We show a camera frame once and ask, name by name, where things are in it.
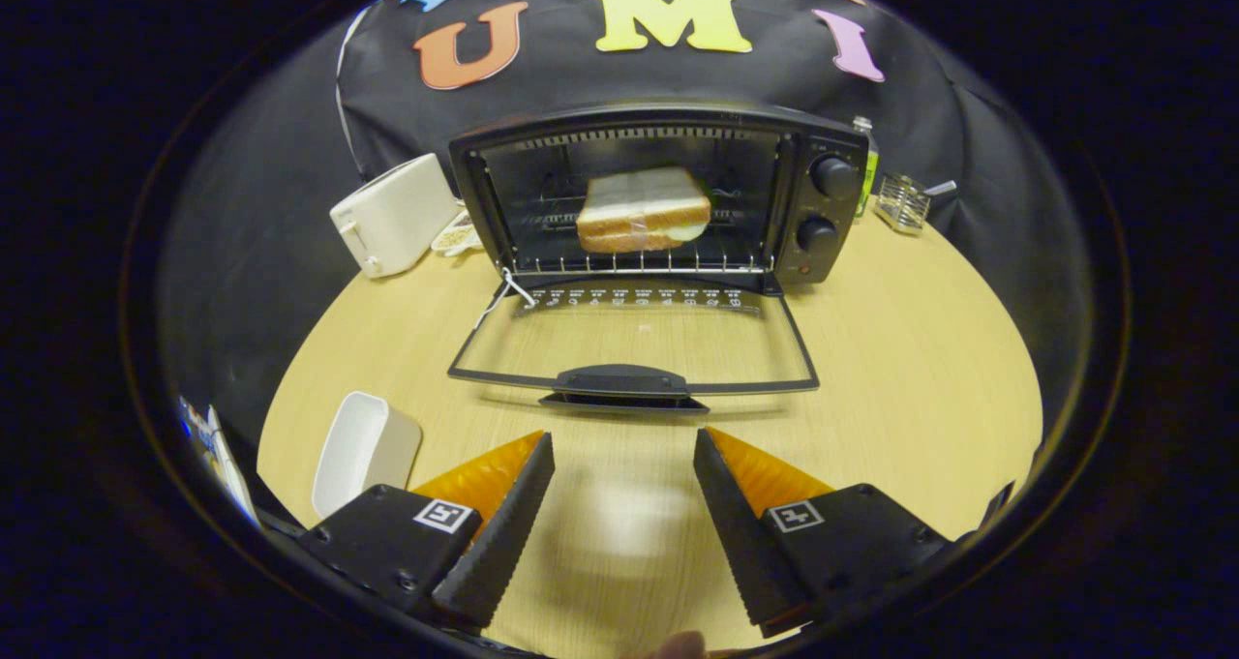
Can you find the small dish of grains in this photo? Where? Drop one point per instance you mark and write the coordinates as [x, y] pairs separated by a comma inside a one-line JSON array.
[[453, 240]]

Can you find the green label bottle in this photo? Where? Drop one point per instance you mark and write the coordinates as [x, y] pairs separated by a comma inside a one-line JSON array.
[[868, 170]]

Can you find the white pop-up toaster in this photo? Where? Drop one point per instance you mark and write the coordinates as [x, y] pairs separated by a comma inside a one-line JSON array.
[[397, 214]]

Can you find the white rectangular food tray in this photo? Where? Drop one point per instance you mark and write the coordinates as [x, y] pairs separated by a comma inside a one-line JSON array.
[[363, 446]]

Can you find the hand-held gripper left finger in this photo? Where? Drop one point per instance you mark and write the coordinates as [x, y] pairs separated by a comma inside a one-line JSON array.
[[503, 533]]

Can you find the black toaster oven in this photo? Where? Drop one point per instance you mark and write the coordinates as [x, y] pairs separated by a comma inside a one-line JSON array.
[[832, 214]]

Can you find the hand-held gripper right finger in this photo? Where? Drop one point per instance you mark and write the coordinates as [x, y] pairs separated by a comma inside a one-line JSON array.
[[740, 533]]

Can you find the toast sandwich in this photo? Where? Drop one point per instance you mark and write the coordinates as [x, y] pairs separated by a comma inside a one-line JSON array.
[[639, 204]]

